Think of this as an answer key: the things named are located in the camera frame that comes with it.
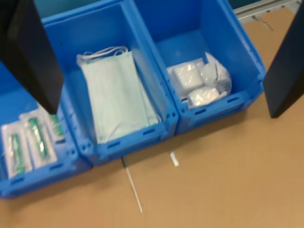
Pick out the white printed packet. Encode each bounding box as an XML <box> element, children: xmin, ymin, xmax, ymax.
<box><xmin>201</xmin><ymin>52</ymin><xmax>233</xmax><ymax>95</ymax></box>

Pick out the blue bin with face masks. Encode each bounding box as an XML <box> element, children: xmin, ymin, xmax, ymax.
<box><xmin>41</xmin><ymin>0</ymin><xmax>179</xmax><ymax>167</ymax></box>

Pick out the green syringe in clear packet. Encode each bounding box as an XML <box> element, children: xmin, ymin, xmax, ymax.
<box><xmin>20</xmin><ymin>111</ymin><xmax>57</xmax><ymax>168</ymax></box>
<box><xmin>1</xmin><ymin>123</ymin><xmax>33</xmax><ymax>178</ymax></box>
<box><xmin>45</xmin><ymin>111</ymin><xmax>66</xmax><ymax>143</ymax></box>

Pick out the rolled white gauze packet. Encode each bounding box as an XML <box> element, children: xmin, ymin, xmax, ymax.
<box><xmin>187</xmin><ymin>87</ymin><xmax>221</xmax><ymax>108</ymax></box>

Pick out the light green face mask stack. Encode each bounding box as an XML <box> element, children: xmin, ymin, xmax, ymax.
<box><xmin>76</xmin><ymin>46</ymin><xmax>163</xmax><ymax>145</ymax></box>

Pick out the flat square white gauze packet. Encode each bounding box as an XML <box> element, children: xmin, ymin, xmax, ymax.
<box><xmin>167</xmin><ymin>62</ymin><xmax>205</xmax><ymax>95</ymax></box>

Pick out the blue bin with gauze packets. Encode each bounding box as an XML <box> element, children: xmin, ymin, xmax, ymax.
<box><xmin>128</xmin><ymin>0</ymin><xmax>266</xmax><ymax>136</ymax></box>

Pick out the blue bin with syringe packets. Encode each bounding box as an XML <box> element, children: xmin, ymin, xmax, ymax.
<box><xmin>0</xmin><ymin>59</ymin><xmax>93</xmax><ymax>199</ymax></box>

